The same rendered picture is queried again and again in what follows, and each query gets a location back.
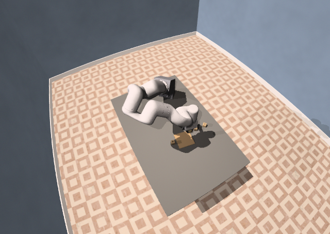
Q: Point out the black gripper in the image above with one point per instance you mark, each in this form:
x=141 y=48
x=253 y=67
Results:
x=192 y=126

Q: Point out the tan flat mat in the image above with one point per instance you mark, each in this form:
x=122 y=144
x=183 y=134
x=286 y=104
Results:
x=184 y=139

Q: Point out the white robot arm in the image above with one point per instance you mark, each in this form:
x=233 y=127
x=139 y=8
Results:
x=154 y=108

